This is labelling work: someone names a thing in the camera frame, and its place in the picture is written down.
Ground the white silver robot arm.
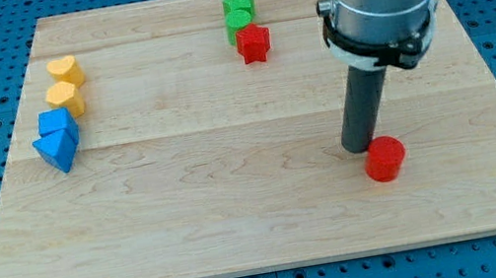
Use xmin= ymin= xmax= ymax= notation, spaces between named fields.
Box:
xmin=317 ymin=0 xmax=437 ymax=72

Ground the light wooden board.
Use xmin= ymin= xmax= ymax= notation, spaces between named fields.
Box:
xmin=0 ymin=0 xmax=496 ymax=278

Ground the red star block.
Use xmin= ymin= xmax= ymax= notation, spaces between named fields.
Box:
xmin=236 ymin=24 xmax=271 ymax=64

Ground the green cylinder block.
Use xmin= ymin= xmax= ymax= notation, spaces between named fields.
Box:
xmin=224 ymin=10 xmax=252 ymax=45

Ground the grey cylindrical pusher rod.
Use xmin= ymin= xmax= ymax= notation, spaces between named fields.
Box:
xmin=341 ymin=66 xmax=387 ymax=154

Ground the red cylinder block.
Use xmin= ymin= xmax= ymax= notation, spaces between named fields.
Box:
xmin=364 ymin=136 xmax=406 ymax=182

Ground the green star block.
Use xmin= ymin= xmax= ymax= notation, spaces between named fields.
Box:
xmin=222 ymin=0 xmax=256 ymax=17

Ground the yellow pentagon block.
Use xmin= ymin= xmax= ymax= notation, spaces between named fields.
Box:
xmin=45 ymin=81 xmax=86 ymax=117

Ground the blue triangle block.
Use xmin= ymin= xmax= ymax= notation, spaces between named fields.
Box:
xmin=33 ymin=130 xmax=77 ymax=173

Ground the yellow heart block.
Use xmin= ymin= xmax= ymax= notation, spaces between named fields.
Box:
xmin=46 ymin=55 xmax=86 ymax=87

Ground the blue cube block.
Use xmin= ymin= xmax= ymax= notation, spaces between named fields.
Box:
xmin=37 ymin=107 xmax=80 ymax=144

